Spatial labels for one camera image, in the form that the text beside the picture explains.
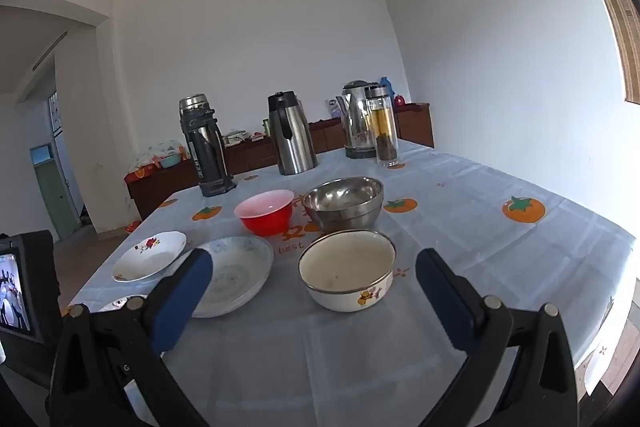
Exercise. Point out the white printed plastic bag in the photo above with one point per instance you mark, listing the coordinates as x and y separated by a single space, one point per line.
150 152

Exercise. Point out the white blue pattern plate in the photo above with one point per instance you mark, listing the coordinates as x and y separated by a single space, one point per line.
240 272

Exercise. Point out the white red flower plate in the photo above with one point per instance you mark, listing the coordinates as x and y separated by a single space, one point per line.
150 262

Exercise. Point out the stainless steel bowl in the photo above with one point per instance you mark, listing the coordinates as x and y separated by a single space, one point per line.
340 217

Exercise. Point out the red plastic bowl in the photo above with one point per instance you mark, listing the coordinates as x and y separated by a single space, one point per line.
262 222

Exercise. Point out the teal plastic basin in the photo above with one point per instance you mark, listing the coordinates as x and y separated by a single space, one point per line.
170 161

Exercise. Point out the white enamel bowl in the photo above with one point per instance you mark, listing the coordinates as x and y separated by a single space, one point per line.
345 267

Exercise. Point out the green door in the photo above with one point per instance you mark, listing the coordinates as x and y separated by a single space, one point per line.
52 197

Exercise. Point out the wall tube light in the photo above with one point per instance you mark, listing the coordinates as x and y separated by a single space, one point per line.
49 51

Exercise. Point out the small red ornament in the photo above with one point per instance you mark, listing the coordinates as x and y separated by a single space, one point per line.
399 101

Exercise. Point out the pale blue persimmon print tablecloth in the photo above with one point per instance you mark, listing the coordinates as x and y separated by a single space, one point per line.
500 267

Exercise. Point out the white orange floor bag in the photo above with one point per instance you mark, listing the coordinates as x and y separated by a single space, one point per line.
133 226

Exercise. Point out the dark grey thermos flask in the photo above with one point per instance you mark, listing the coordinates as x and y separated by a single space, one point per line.
207 152

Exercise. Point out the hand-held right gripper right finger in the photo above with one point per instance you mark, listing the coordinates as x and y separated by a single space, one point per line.
445 302

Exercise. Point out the blue thermos jug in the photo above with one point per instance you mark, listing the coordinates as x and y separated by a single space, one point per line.
386 83

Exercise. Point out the stainless steel carafe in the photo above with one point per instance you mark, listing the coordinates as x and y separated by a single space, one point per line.
295 142

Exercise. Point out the dark wooden sideboard cabinet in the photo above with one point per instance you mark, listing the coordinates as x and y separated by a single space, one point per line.
160 187

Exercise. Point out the glass tea bottle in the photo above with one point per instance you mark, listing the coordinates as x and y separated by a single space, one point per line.
382 127

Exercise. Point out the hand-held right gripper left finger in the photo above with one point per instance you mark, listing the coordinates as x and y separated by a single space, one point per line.
180 299

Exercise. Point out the stainless steel electric kettle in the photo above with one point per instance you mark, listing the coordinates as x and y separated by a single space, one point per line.
356 122

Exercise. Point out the orange printed cloth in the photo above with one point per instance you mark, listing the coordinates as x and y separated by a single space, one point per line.
142 172

